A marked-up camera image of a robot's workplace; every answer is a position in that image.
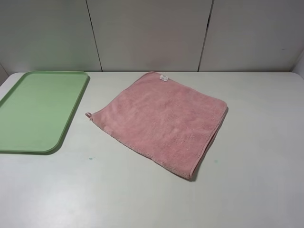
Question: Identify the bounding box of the green plastic tray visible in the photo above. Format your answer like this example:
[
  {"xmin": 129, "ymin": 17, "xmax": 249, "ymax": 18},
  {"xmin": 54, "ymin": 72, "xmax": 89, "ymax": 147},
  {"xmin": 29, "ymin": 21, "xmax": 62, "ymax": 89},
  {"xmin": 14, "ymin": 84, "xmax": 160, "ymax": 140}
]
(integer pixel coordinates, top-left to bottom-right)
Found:
[{"xmin": 0, "ymin": 71, "xmax": 90, "ymax": 155}]

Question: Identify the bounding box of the pink fluffy towel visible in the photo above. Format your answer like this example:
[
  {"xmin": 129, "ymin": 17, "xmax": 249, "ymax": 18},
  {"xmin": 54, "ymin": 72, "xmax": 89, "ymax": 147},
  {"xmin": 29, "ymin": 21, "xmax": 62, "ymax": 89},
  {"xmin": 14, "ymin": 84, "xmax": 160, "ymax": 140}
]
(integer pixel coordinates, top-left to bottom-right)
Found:
[{"xmin": 86, "ymin": 72, "xmax": 228, "ymax": 180}]

